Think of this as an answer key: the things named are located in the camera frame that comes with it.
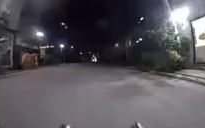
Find vehicle with headlight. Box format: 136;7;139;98
90;53;99;64

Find grey asphalt road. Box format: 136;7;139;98
0;62;205;128

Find bushes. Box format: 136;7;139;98
126;24;194;73

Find street lamp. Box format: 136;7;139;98
35;30;46;66

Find building with shutters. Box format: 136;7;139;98
0;0;41;73

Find lit shopfront building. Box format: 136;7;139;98
188;0;205;66

